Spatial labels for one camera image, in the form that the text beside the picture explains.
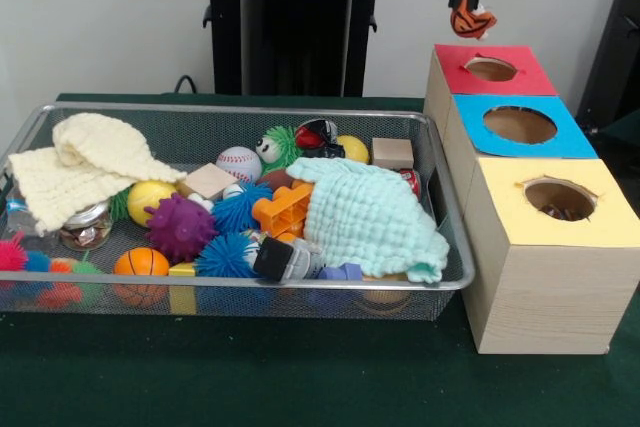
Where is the orange striped tiger toy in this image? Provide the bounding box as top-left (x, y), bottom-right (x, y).
top-left (449, 0), bottom-right (499, 41)

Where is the multicolour cartoon print cloth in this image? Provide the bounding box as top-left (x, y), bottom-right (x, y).
top-left (540, 203), bottom-right (591, 222)

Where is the mint green cloth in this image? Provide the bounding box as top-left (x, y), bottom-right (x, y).
top-left (286, 157), bottom-right (451, 285)

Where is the cream yellow cloth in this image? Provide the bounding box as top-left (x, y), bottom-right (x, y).
top-left (8, 112), bottom-right (186, 235)

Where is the shallow clear mesh bin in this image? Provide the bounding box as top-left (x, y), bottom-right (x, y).
top-left (0, 100), bottom-right (477, 323)

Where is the wooden box with three holes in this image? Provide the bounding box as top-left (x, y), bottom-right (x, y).
top-left (424, 44), bottom-right (640, 356)

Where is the black chair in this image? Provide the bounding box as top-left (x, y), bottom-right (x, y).
top-left (578, 0), bottom-right (640, 138)

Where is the small wooden cube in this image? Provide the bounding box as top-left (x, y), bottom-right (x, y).
top-left (372, 138), bottom-right (415, 170)

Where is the yellow ball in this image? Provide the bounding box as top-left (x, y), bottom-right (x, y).
top-left (127, 180), bottom-right (179, 227)
top-left (336, 135), bottom-right (371, 165)

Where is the green spiky ball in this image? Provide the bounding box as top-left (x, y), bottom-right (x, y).
top-left (254, 125), bottom-right (304, 173)

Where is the orange plastic toy brick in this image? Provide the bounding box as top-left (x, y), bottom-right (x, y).
top-left (250, 182), bottom-right (313, 242)

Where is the white toy baseball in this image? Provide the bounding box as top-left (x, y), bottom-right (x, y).
top-left (214, 148), bottom-right (261, 186)

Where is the orange toy basketball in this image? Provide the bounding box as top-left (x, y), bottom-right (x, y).
top-left (113, 248), bottom-right (171, 306)

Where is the pink spiky ball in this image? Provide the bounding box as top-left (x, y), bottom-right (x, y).
top-left (0, 235), bottom-right (33, 273)

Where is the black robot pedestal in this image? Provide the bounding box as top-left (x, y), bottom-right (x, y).
top-left (193, 0), bottom-right (403, 98)

